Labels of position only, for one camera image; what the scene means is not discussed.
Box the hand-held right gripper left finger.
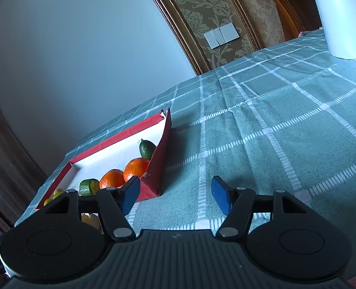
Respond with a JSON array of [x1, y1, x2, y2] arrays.
[[45, 175, 141, 242]]

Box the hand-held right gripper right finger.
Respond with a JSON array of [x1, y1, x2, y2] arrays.
[[211, 175, 311, 238]]

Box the orange mandarin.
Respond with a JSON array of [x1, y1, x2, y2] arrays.
[[100, 169, 127, 190], [123, 158, 151, 183]]

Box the cut green fruit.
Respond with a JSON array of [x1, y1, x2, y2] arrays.
[[79, 178, 101, 196]]

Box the red cardboard box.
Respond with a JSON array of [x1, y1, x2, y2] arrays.
[[35, 108, 172, 212]]

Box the whole green fruit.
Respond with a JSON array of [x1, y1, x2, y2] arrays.
[[139, 139, 157, 160]]

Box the yellow-orange fruit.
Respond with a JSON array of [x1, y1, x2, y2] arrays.
[[81, 213, 102, 231]]

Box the green checked tablecloth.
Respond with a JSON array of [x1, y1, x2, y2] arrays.
[[13, 28, 356, 280]]

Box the patterned curtain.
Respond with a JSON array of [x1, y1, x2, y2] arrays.
[[0, 81, 46, 235]]

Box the white electric kettle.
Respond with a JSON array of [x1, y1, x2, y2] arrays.
[[298, 0, 356, 60]]

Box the gold wall moulding frame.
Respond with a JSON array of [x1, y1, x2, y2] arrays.
[[137, 0, 263, 76]]

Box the white wall switch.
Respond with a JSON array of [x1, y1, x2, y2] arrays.
[[203, 23, 240, 49]]

